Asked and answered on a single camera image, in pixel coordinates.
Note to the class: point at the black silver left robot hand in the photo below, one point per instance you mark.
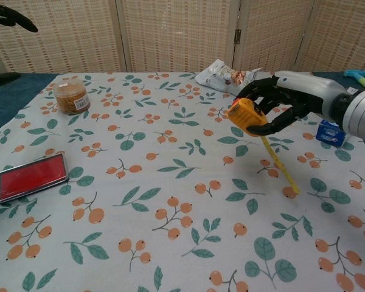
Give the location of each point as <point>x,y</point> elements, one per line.
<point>6,14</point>

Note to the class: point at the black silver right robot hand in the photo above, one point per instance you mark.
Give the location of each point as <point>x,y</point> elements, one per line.
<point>304,88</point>

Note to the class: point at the yellow tape measure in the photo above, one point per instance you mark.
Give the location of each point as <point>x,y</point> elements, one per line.
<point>246,115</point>

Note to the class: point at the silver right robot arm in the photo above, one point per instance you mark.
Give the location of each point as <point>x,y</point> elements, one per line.
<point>362,112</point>

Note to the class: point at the blue white toothpaste box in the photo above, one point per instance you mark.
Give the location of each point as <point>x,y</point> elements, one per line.
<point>330,134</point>

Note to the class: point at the green teal pump toy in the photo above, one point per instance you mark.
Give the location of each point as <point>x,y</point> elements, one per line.
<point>360,77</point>

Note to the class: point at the woven folding screen panel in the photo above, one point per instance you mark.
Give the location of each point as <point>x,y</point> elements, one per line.
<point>73,39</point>
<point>179,36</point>
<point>343,33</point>
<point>270,36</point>

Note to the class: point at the crumpled snack bag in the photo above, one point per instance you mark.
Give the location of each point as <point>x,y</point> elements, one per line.
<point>222,77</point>

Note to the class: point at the metal screen hinge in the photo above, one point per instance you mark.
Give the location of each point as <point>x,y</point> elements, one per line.
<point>238,36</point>

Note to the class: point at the clear jar of rubber bands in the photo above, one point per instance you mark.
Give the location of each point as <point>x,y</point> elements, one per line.
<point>72,98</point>

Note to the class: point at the floral white tablecloth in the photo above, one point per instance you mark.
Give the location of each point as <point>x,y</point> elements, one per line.
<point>170,182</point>

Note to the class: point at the red ink pad tin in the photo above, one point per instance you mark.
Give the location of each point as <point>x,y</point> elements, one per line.
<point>32,176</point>

